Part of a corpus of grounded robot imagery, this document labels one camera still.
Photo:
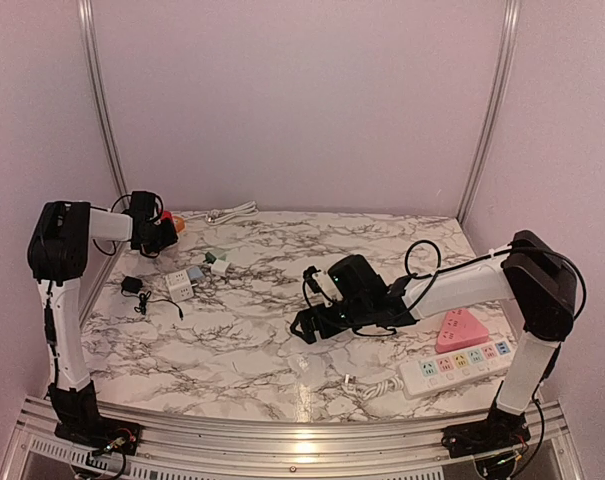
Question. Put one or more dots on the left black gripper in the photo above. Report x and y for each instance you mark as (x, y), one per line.
(170, 237)

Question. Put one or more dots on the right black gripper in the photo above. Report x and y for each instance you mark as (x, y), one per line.
(305, 317)

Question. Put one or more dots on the red cube socket adapter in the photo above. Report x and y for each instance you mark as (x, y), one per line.
(167, 216)

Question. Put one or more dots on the orange power strip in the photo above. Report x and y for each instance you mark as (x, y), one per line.
(179, 224)

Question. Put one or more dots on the black power adapter with cable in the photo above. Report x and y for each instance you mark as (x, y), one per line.
(132, 287)

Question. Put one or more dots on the white cube socket adapter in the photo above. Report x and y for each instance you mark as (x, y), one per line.
(179, 286)

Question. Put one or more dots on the pink triangular power strip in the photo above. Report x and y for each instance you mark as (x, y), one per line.
(460, 329)

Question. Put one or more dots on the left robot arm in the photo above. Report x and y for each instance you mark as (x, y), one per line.
(57, 255)

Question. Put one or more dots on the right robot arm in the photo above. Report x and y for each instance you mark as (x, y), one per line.
(547, 287)

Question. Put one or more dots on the blue small plug adapter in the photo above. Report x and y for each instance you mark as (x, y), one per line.
(195, 275)

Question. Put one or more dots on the green grey plug adapter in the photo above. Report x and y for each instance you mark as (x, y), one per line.
(213, 255)

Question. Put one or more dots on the white small charger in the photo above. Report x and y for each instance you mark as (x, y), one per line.
(220, 267)

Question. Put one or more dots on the white multicolour power strip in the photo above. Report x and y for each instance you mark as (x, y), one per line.
(442, 372)

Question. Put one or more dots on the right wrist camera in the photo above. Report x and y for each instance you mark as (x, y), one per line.
(321, 283)

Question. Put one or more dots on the aluminium front rail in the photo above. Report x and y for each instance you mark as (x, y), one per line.
(173, 446)

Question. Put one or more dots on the left aluminium frame post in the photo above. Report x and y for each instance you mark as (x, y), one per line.
(90, 45)

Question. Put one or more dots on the aluminium frame post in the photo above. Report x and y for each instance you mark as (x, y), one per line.
(497, 94)
(90, 45)

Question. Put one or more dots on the right aluminium frame post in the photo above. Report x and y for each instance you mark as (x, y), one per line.
(497, 94)

